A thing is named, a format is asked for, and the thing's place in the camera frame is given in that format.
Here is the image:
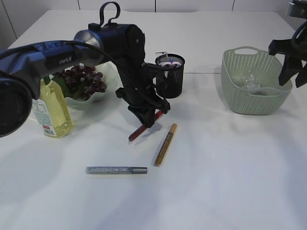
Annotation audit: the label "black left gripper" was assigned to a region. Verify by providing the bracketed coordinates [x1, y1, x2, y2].
[115, 57, 170, 128]

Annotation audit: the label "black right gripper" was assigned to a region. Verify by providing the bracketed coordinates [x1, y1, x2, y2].
[269, 22, 307, 88]

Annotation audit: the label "red marker pen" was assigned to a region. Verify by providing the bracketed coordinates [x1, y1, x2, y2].
[128, 111, 163, 142]

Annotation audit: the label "clear plastic sheet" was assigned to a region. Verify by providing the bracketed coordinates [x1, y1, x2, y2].
[232, 70, 261, 90]

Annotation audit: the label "pink purple scissors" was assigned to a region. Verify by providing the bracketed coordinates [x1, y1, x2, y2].
[159, 61, 170, 69]

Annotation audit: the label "clear plastic ruler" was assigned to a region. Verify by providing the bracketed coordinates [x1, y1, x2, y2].
[155, 51, 168, 63]

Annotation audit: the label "purple grape bunch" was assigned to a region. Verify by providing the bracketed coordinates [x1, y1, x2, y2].
[51, 65, 107, 102]

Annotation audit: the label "yellow tea bottle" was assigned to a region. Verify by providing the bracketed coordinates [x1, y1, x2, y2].
[32, 76, 73, 138]

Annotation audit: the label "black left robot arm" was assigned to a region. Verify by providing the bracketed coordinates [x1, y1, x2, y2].
[0, 23, 170, 137]

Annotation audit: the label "black mesh pen holder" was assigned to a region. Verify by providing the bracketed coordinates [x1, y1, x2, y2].
[156, 53, 185, 99]

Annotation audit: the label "gold glitter pen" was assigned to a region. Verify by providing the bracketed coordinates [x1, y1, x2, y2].
[154, 123, 177, 167]

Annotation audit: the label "green wavy plastic plate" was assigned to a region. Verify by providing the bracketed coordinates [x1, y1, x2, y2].
[51, 61, 123, 111]

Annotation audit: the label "green woven plastic basket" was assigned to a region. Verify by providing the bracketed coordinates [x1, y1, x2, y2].
[221, 46, 293, 115]

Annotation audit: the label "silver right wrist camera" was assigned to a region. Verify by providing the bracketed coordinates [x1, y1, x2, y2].
[287, 0, 307, 19]

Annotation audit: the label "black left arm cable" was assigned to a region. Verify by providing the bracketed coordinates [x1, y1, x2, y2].
[0, 1, 168, 108]

